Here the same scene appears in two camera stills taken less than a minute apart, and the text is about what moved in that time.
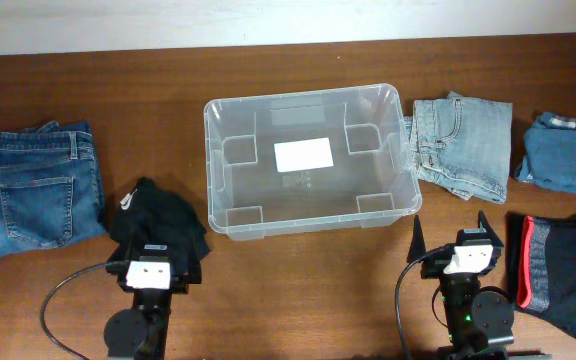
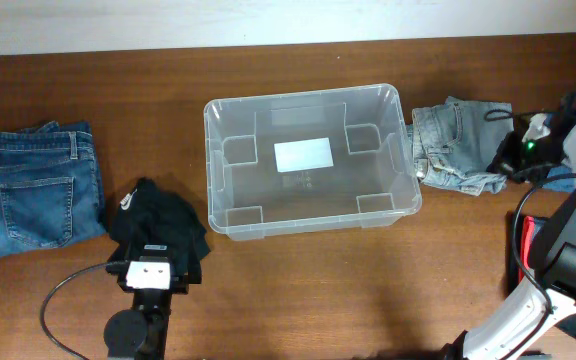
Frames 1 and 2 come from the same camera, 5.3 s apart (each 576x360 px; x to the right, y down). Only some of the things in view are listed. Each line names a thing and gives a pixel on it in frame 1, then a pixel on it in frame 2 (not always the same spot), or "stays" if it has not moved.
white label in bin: x=303 y=154 stays
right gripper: x=435 y=262 to x=500 y=163
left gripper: x=178 y=285 stays
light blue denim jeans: x=463 y=145 stays
